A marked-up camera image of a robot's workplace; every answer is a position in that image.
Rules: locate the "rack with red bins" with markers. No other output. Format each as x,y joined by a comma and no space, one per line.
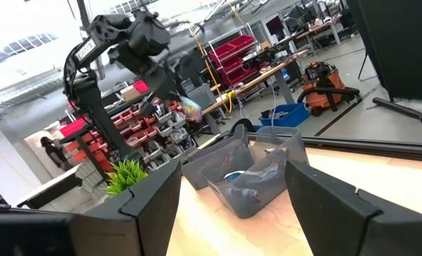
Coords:
232,49

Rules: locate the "black partition screen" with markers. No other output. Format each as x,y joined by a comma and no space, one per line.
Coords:
402,46

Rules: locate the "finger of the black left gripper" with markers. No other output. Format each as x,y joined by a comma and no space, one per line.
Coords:
146,109
166,85

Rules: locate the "red Chewy granola bar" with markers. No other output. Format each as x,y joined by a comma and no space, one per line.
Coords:
192,109

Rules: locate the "grey translucent plastic bin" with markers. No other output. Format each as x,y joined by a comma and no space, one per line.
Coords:
296,149
210,160

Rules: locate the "black low bench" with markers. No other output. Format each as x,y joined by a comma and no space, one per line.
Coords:
50,188

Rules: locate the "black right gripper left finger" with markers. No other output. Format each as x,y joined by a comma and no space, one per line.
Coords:
150,213

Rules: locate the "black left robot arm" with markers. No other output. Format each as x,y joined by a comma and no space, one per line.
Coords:
89,99

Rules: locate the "rack with small parts bins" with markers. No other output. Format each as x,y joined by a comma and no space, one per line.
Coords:
161,128

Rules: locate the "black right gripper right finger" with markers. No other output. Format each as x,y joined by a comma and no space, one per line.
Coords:
331,213

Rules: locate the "blue storage crate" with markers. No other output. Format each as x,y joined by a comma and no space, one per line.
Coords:
289,117
258,127

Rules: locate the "orange shop vacuum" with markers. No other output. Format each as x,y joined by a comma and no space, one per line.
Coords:
321,96

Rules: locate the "black monitor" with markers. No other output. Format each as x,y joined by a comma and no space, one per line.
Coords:
274,25

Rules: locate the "person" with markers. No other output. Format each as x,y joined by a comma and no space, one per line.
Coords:
56,153

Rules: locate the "silver blue granola bar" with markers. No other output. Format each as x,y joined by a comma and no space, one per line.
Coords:
233,176

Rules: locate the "wooden workbench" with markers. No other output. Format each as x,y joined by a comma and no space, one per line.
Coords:
253,81

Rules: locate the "green plant in white pot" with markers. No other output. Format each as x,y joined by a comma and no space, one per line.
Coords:
125,176

